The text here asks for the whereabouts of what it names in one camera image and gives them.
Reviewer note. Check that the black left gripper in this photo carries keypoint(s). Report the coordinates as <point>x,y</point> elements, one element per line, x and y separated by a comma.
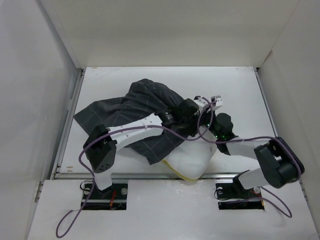
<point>193,129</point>

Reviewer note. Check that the white pillow with yellow band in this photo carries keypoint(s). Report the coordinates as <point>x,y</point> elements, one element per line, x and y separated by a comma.
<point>190,159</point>

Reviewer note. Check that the dark grey checked pillowcase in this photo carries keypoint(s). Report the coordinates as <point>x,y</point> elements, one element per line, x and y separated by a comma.
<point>144,97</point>

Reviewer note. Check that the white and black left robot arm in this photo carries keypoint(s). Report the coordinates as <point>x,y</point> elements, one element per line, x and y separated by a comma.
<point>103,143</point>

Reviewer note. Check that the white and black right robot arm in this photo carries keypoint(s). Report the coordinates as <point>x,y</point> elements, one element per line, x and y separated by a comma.
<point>278,164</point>

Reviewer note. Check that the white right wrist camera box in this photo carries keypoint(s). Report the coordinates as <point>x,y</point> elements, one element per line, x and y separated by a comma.
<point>217,102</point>

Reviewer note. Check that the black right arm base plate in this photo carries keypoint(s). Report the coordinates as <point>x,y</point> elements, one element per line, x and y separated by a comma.
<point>230,190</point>

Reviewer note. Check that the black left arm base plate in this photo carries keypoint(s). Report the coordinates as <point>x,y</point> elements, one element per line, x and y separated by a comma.
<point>119,189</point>

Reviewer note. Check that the aluminium front rail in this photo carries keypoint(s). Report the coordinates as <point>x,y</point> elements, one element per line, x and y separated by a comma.
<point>79,176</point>

